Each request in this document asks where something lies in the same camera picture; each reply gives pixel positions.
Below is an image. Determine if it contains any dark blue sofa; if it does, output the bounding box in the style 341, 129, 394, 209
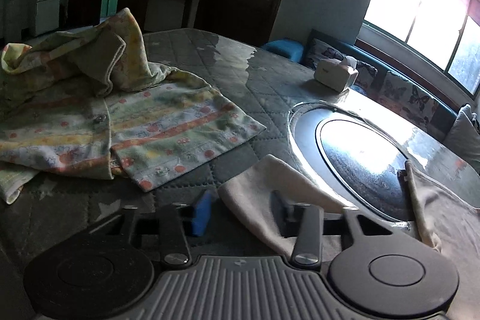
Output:
261, 28, 480, 175

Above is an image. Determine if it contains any grey plain pillow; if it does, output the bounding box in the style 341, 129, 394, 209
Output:
443, 104, 480, 173

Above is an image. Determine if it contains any cream knit sweater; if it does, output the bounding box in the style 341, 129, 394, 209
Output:
218, 154, 479, 319

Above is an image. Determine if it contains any round black induction cooktop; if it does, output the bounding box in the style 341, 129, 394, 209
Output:
287, 101, 415, 233

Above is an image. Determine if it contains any right butterfly print cushion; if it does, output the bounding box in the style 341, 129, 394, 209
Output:
377, 71, 439, 131

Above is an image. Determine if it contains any colourful patterned children's shirt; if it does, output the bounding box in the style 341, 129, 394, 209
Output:
1, 9, 264, 204

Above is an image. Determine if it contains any white tissue box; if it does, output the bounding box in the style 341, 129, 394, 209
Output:
314, 56, 359, 93

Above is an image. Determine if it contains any window with frame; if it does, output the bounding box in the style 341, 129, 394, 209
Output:
364, 0, 479, 95

